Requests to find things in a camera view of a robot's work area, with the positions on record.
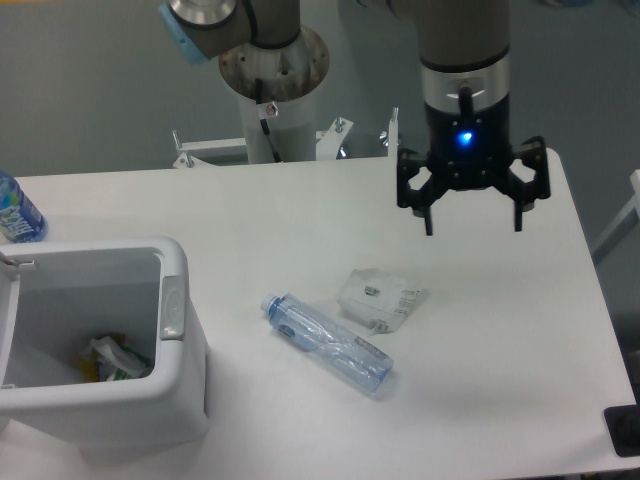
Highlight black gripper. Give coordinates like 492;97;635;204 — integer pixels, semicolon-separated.
396;93;552;237

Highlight clear plastic packaging bag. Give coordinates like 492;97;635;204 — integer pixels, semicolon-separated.
337;268;424;335

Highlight crushed clear plastic bottle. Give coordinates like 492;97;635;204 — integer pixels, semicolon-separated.
260;294;394;394

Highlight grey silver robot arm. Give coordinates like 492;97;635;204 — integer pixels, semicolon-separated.
159;1;551;222

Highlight crumpled trash in bin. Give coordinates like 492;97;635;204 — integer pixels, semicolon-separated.
76;333;153;383

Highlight white plastic trash can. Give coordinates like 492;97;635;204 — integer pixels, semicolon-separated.
1;237;209;448

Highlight black clamp at table edge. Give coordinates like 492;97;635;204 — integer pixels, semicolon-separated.
604;404;639;458

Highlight blue labelled water bottle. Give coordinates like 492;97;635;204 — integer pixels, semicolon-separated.
1;171;48;243

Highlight white pedestal base brackets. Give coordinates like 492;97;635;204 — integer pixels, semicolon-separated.
172;107;401;169

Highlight white metal frame right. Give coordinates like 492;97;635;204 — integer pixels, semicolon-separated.
591;169;639;265

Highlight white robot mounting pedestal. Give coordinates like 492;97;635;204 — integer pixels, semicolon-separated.
219;26;330;164

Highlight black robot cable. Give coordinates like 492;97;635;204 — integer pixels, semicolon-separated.
254;77;282;164

